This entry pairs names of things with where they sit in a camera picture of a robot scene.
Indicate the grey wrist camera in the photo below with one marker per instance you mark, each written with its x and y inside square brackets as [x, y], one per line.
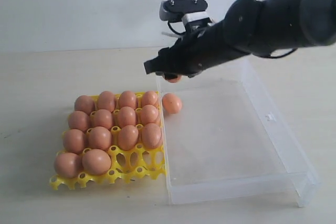
[173, 10]

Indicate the clear plastic storage box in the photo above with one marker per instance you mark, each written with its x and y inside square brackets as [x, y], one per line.
[229, 140]

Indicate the brown egg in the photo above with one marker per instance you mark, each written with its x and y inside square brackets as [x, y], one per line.
[74, 141]
[172, 79]
[150, 98]
[106, 100]
[68, 165]
[126, 116]
[85, 104]
[128, 98]
[149, 114]
[102, 118]
[96, 162]
[79, 120]
[151, 136]
[172, 103]
[128, 137]
[100, 138]

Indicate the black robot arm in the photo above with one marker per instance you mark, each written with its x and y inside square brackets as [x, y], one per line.
[250, 27]

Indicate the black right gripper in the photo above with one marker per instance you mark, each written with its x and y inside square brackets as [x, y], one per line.
[192, 54]

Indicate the yellow plastic egg tray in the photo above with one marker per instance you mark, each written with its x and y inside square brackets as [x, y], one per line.
[137, 162]

